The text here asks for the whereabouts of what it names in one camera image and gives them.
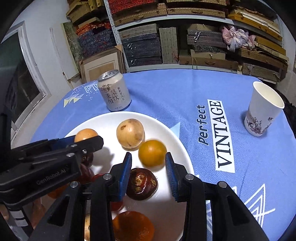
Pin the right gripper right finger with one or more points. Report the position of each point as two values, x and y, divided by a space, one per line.
231 219

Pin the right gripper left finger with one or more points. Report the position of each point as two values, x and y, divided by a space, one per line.
65 219

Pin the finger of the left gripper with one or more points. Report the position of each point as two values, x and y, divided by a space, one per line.
45 145
87 145

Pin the pale yellow round fruit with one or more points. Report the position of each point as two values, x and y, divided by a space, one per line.
85 134

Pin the small orange citrus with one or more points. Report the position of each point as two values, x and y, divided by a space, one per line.
57 192

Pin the tan round passion fruit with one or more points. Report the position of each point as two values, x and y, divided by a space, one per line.
130 133

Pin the yellow orange round fruit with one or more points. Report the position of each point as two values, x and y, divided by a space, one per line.
152 153

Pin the orange tangerine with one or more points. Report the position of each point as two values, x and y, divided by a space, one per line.
132 225

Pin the dark red plum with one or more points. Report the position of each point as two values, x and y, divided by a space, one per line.
86 175

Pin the small tan round fruit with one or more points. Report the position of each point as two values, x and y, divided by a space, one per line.
87 228

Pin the white oval plate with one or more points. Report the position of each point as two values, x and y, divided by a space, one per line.
163 211

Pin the silver beverage can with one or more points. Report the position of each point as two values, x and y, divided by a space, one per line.
112 87

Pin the framed picture cardboard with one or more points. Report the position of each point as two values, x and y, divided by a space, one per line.
92 67

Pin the blue patterned tablecloth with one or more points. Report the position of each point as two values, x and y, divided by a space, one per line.
199 116

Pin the white floral paper cup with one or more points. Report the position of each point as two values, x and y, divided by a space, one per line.
265 105

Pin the pink crumpled cloth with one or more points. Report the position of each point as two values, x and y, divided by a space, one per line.
237 39

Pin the metal storage shelf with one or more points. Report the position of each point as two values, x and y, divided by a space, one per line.
178 34

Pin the window frame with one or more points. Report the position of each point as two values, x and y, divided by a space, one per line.
18 64

